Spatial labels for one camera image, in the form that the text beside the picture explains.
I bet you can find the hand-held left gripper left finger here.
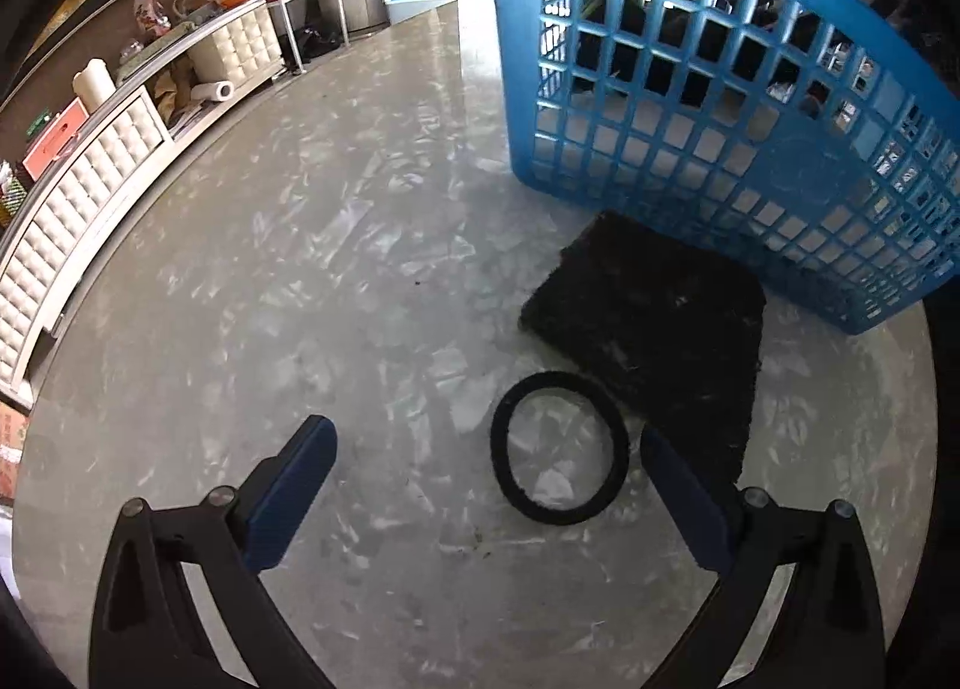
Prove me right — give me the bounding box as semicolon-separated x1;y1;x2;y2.
88;414;338;689

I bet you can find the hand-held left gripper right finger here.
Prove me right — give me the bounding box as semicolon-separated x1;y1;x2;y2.
639;425;891;689

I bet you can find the black sponge pad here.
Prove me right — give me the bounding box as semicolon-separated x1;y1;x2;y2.
520;210;767;484

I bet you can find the black fabric ring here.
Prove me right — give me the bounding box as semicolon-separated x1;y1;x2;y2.
490;372;631;526

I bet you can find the black plush cloth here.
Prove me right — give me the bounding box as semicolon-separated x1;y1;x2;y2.
577;0;833;112

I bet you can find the blue plastic basket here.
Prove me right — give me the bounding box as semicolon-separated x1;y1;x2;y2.
448;0;960;336

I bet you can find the orange printed cardboard box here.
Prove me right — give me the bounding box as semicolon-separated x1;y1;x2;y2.
0;402;32;504

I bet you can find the white tufted TV cabinet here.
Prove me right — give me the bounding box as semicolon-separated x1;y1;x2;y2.
0;0;286;409

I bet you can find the brown paper bag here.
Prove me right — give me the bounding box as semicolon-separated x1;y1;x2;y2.
146;70;197;127

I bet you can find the orange drawer box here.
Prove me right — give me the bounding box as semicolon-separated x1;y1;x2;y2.
22;98;89;181

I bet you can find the white plastic jug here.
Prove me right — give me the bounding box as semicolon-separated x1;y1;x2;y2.
73;59;118;114

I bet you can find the green tray mat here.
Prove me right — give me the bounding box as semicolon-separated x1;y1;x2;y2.
118;31;197;69

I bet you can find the patterned snack bag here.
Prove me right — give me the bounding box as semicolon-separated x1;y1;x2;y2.
135;0;173;39

